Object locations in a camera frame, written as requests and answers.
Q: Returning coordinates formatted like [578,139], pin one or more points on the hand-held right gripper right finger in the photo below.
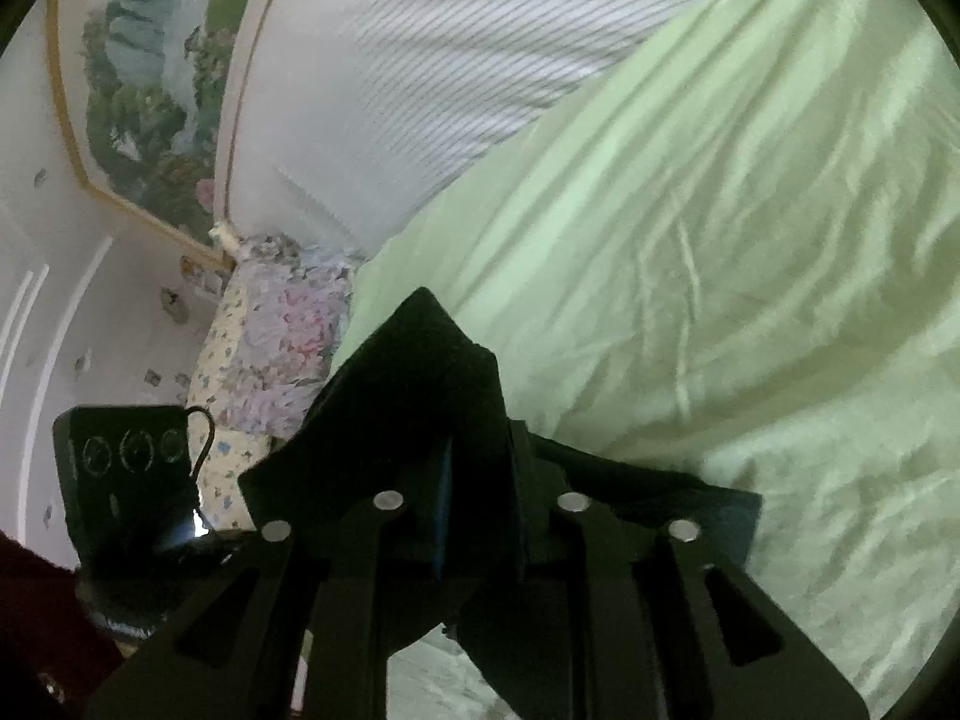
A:
[600,585]

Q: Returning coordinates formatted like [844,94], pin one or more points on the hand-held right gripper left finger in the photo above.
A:
[444,510]

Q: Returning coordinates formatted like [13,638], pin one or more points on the black pants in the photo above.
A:
[420,390]

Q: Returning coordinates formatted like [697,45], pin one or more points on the person's left forearm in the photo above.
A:
[45,615]

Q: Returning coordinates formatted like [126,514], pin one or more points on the floral pillow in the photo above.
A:
[270,345]

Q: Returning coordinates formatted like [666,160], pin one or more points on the light green bed sheet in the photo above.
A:
[712,240]

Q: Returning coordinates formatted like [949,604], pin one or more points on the white striped pillow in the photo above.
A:
[420,75]

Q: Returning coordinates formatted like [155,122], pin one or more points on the butterfly wall stickers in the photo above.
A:
[174,301]

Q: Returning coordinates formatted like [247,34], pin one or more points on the framed landscape wall painting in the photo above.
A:
[135,90]

